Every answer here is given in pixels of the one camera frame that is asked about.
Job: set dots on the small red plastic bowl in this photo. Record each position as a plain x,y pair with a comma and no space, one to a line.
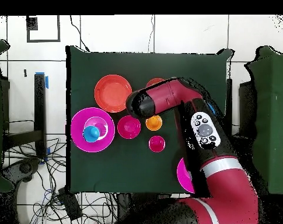
129,127

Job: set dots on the large orange plastic bowl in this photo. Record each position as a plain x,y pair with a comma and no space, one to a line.
110,93

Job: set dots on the blue plastic cup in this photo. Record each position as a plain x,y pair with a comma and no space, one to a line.
91,134

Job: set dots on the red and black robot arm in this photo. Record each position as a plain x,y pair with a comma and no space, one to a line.
164,95

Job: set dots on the orange plastic cup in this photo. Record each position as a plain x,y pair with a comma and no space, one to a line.
153,124

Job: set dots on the red plastic cup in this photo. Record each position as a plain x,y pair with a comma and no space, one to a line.
156,144

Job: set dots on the small orange plastic bowl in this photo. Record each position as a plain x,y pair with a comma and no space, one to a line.
154,82

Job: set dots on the dark green tablecloth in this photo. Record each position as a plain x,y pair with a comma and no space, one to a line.
143,63

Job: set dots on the large pink plastic bowl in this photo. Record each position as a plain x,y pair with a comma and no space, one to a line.
183,177
80,140

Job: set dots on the blue plastic bowl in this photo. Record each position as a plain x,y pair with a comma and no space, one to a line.
211,108

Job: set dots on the black metal stand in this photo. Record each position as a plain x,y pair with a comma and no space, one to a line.
39,105
229,98

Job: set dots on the black power strip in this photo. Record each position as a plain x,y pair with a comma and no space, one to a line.
70,205

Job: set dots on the grey office chair base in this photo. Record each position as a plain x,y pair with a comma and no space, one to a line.
24,168

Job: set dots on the black square floor frame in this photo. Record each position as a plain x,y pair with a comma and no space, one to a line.
32,23

